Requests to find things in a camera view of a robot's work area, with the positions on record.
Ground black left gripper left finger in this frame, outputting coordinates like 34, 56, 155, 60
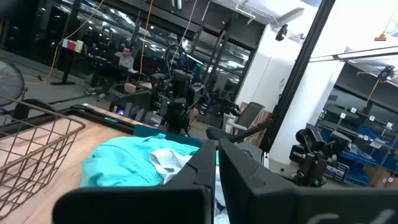
52, 139, 217, 224

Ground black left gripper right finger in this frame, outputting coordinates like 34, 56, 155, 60
218, 138, 398, 224

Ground turquoise drawstring cloth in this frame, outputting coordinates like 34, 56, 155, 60
80, 133, 219, 189

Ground white dotted cloth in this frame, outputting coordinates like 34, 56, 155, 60
148, 147, 231, 224

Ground wooden boards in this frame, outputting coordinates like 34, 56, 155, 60
239, 101, 274, 147

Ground blue plastic bin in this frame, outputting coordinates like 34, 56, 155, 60
133, 124, 205, 147

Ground grey office chair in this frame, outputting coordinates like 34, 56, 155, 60
222, 101, 266, 135

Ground black padded bar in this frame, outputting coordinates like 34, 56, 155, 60
205, 119, 274, 144

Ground shelf rack with blue bins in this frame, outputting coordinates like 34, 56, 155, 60
317, 104, 398, 189

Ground person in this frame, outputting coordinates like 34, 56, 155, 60
84, 45, 135, 103

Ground black curved loop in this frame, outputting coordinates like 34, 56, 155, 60
12, 98, 58, 121

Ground black standing desk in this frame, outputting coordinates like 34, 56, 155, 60
49, 43, 139, 86

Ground coloured containers on desk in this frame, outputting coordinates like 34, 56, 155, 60
61, 39, 85, 54

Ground black floor fan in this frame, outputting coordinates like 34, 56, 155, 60
0, 58, 27, 110

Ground brown wire basket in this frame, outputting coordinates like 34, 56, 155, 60
0, 95, 86, 219

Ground black aluminium rig frame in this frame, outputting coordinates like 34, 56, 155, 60
259, 0, 337, 153

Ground orange hanging cable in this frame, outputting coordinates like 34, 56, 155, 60
138, 0, 154, 75

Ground black wall-mounted camera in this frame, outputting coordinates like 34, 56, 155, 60
275, 24, 289, 42

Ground yellow hanging cable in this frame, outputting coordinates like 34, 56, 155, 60
49, 0, 106, 76

